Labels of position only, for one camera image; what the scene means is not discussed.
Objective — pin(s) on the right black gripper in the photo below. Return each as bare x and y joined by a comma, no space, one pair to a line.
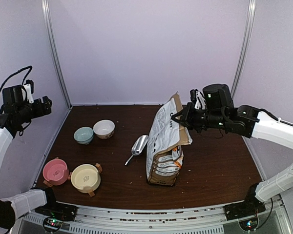
186,115

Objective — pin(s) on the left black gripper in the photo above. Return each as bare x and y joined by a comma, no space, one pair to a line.
39,111

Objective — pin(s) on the dog food bag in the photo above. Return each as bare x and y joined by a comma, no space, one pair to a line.
164,154

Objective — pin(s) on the metal scoop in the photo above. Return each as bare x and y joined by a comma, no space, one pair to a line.
138,147

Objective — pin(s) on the pink pet bowl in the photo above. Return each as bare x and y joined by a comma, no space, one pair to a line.
56,173

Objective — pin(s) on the cream pet bowl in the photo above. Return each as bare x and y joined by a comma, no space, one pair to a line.
86,178

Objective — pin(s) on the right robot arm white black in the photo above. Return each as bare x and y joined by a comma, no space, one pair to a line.
213,108

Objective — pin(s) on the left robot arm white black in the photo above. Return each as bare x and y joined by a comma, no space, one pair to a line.
18,108

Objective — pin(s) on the teal ceramic bowl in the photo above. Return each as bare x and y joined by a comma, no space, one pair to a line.
84,135

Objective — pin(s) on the white ceramic bowl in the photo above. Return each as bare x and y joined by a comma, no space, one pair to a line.
104,129

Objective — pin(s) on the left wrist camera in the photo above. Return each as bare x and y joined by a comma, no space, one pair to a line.
27,91

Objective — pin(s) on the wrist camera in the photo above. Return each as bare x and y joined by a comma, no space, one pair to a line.
27,91
197,98

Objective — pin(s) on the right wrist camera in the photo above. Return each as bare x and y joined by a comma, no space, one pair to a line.
197,98

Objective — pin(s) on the left aluminium frame post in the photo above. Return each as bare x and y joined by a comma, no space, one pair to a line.
54,52

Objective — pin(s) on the aluminium frame post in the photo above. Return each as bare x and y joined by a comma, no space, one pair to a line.
54,52
244,46

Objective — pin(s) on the front aluminium rail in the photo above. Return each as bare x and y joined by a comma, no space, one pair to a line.
202,220

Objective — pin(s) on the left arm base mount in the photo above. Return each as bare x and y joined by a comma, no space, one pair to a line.
59,211

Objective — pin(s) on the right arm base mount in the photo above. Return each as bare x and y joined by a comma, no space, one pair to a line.
242,209

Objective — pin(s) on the right aluminium frame post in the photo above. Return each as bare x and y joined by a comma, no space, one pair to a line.
244,46

